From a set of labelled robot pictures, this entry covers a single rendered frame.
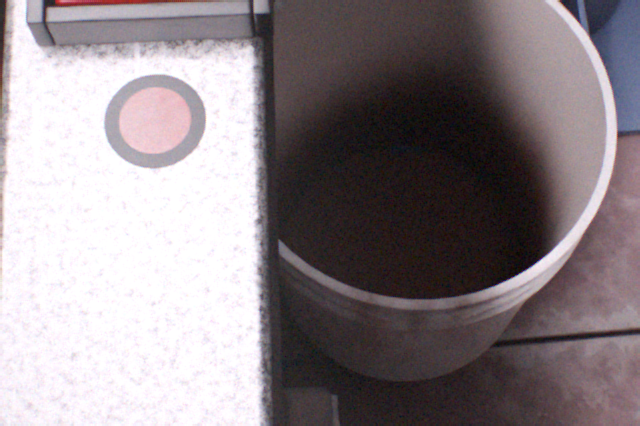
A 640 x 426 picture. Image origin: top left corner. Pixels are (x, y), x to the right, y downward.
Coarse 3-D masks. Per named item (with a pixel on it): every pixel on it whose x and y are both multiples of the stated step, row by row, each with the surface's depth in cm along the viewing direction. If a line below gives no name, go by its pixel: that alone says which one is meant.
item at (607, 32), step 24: (576, 0) 129; (600, 0) 135; (624, 0) 144; (600, 24) 141; (624, 24) 143; (600, 48) 142; (624, 48) 142; (624, 72) 141; (624, 96) 140; (624, 120) 139
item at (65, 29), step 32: (32, 0) 41; (224, 0) 41; (256, 0) 41; (32, 32) 41; (64, 32) 41; (96, 32) 41; (128, 32) 41; (160, 32) 41; (192, 32) 42; (224, 32) 42; (256, 32) 42
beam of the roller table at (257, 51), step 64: (64, 64) 42; (128, 64) 42; (192, 64) 42; (256, 64) 42; (0, 128) 41; (64, 128) 41; (256, 128) 41; (0, 192) 41; (64, 192) 40; (128, 192) 40; (192, 192) 40; (256, 192) 40; (0, 256) 40; (64, 256) 40; (128, 256) 40; (192, 256) 40; (256, 256) 40; (0, 320) 39; (64, 320) 39; (128, 320) 39; (192, 320) 39; (256, 320) 39; (0, 384) 38; (64, 384) 38; (128, 384) 38; (192, 384) 38; (256, 384) 38
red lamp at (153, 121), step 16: (144, 96) 41; (160, 96) 41; (176, 96) 41; (128, 112) 41; (144, 112) 41; (160, 112) 41; (176, 112) 41; (128, 128) 41; (144, 128) 41; (160, 128) 41; (176, 128) 41; (144, 144) 41; (160, 144) 41; (176, 144) 41
